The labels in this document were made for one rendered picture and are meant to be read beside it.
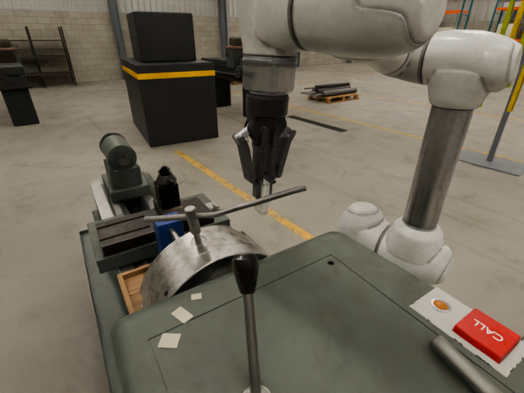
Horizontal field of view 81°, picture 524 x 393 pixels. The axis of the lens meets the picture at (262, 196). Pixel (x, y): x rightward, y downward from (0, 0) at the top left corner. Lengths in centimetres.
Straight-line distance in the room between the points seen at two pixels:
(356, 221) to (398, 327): 67
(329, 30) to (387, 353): 42
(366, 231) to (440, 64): 56
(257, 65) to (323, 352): 43
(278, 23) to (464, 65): 55
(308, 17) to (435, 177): 68
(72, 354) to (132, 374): 180
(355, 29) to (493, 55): 55
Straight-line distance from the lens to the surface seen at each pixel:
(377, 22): 41
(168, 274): 66
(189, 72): 532
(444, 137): 97
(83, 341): 230
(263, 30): 50
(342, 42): 43
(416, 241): 107
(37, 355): 236
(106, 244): 123
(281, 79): 52
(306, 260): 59
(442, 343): 50
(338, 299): 53
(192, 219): 64
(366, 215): 114
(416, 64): 95
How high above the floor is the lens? 163
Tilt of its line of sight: 28 degrees down
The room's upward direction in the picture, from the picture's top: straight up
